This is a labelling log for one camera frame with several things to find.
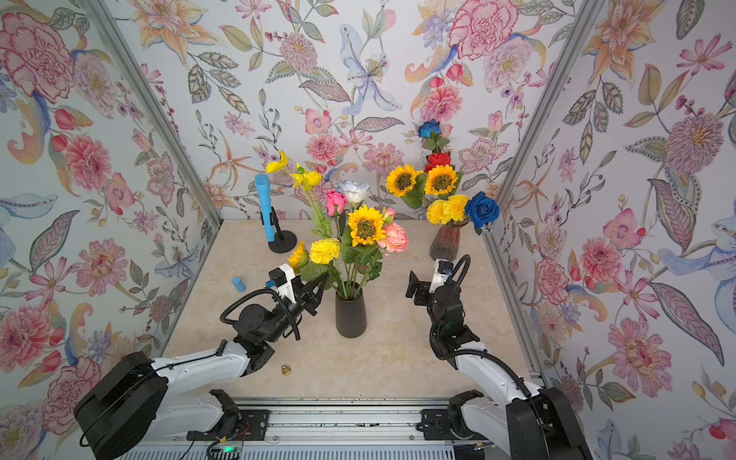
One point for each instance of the small blue rose top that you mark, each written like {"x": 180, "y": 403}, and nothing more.
{"x": 429, "y": 129}

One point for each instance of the white rose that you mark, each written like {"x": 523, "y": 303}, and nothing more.
{"x": 355, "y": 192}

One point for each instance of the small blue cylinder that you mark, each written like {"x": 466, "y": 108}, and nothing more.
{"x": 239, "y": 284}

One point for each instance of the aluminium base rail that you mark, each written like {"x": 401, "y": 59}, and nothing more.
{"x": 343, "y": 425}

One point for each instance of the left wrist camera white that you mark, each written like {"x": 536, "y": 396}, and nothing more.
{"x": 280, "y": 280}

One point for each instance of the blue tube on black stand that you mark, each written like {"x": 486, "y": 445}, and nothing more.
{"x": 279, "y": 241}

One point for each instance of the pink ribbed glass vase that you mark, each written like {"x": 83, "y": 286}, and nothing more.
{"x": 445, "y": 245}

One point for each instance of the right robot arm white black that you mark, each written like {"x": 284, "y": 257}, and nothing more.
{"x": 523, "y": 419}

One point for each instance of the pink peony flower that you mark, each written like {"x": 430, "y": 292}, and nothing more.
{"x": 396, "y": 239}

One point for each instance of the yellow carnation pink vase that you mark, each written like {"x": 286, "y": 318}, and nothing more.
{"x": 457, "y": 207}
{"x": 439, "y": 212}

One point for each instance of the magenta rose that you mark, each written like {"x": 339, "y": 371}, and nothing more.
{"x": 335, "y": 203}

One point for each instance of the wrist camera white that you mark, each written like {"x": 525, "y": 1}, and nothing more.
{"x": 280, "y": 280}
{"x": 442, "y": 272}

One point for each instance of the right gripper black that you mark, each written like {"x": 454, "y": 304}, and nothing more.
{"x": 416, "y": 287}

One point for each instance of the red rose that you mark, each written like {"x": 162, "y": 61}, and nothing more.
{"x": 437, "y": 160}

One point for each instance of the right sunflower in pink vase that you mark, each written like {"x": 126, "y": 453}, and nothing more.
{"x": 441, "y": 181}

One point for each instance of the dark grey vase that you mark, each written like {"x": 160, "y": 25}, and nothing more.
{"x": 350, "y": 313}

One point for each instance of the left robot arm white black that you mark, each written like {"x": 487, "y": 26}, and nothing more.
{"x": 143, "y": 398}

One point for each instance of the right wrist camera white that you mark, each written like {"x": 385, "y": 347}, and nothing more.
{"x": 442, "y": 272}

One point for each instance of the blue rose large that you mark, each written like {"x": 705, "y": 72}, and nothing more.
{"x": 482, "y": 211}

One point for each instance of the right yellow carnation pink vase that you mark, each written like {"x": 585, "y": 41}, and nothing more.
{"x": 457, "y": 207}

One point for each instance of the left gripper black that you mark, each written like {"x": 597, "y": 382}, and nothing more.
{"x": 303, "y": 295}

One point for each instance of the left yellow carnation pink vase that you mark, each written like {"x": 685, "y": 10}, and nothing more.
{"x": 439, "y": 212}

